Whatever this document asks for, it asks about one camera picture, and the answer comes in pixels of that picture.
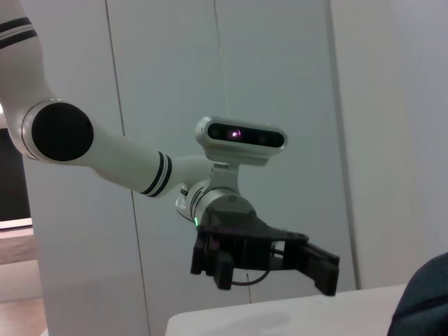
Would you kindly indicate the dark teal lunch bag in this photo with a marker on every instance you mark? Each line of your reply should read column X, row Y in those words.
column 427, row 301

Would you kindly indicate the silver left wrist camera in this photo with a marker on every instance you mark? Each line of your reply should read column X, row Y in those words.
column 241, row 136

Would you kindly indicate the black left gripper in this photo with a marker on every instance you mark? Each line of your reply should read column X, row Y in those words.
column 241, row 238

